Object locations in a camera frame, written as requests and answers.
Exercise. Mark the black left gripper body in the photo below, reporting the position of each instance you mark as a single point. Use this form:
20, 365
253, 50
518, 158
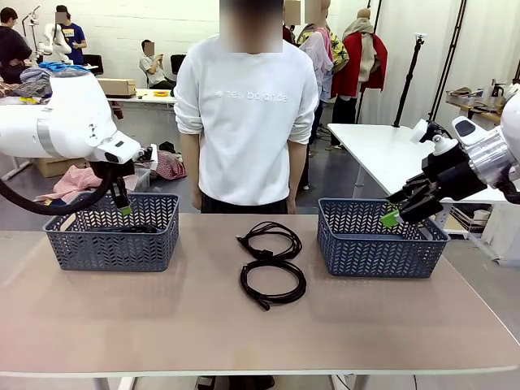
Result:
122, 170

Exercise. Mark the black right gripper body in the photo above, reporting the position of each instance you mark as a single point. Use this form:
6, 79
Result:
451, 170

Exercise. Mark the black green-tipped right gripper finger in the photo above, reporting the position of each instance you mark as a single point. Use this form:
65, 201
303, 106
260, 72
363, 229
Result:
412, 191
420, 209

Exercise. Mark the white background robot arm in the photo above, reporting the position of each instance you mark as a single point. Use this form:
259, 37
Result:
57, 40

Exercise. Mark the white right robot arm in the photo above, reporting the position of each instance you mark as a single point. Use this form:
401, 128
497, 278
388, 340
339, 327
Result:
487, 156

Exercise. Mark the person's right forearm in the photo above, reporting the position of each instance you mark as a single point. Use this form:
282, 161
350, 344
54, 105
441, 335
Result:
189, 162

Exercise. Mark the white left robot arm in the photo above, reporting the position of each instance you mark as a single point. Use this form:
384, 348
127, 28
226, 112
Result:
61, 122

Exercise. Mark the person's left forearm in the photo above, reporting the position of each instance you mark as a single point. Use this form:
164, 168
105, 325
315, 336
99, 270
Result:
297, 170

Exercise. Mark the person's right hand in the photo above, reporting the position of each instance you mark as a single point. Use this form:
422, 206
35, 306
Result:
196, 201

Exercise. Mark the person's left hand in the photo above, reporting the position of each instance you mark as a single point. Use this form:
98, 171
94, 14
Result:
291, 205

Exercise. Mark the clear plastic storage bin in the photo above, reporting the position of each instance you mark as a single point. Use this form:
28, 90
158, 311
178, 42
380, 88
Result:
140, 180

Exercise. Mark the pink checkered cloth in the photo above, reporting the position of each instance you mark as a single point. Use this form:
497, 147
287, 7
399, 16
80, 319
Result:
77, 180

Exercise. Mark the red checkered clothes heap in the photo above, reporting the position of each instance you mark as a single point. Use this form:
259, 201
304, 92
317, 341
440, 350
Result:
168, 162

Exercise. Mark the white side table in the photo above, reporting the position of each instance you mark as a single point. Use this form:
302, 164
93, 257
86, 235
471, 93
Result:
386, 150

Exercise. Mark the grey-blue woven plastic basket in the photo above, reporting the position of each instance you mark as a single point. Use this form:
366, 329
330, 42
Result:
378, 256
113, 252

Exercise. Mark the open cardboard box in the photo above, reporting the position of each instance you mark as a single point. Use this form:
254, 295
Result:
57, 166

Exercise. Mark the white background table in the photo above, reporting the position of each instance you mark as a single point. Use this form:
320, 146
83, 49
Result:
150, 97

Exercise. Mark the flat cardboard box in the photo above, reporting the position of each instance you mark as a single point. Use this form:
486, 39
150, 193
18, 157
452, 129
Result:
120, 86

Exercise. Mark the yellow tape roll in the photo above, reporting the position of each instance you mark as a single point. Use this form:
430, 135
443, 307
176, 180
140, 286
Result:
160, 93

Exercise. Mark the black tripod stand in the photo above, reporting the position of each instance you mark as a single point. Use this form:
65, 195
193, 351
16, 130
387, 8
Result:
410, 81

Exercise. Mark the black light stand poles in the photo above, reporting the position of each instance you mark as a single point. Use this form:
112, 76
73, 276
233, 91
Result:
449, 61

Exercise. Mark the seated person with phone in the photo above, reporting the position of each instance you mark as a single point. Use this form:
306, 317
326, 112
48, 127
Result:
152, 65

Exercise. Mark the black office chair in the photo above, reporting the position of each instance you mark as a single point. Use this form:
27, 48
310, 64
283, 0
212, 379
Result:
93, 63
176, 63

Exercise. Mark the person in white sweatshirt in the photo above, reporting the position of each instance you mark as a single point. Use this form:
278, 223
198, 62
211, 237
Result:
243, 142

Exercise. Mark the pile of colourful clothes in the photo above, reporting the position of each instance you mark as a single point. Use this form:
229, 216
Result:
32, 77

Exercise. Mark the mannequin with red coat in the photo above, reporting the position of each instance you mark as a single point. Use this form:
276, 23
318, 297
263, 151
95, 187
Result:
357, 61

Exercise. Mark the person in blue shirt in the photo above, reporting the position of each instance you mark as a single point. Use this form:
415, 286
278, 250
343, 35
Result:
75, 36

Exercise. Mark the person in black top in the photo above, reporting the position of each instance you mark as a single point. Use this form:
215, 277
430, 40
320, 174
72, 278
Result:
14, 48

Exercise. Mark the mannequin with floral shirt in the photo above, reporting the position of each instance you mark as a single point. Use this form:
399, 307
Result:
321, 48

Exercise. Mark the mannequin in dark clothes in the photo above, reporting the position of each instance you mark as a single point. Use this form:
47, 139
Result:
290, 24

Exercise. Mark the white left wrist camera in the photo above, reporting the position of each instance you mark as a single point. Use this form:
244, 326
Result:
149, 155

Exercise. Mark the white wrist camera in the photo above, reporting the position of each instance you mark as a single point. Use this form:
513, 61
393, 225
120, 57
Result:
430, 136
149, 155

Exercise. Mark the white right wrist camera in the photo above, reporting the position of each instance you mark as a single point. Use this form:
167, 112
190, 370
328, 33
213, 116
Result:
430, 136

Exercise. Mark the wooden wall shelf with tools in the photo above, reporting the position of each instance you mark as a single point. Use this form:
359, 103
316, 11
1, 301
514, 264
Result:
475, 99

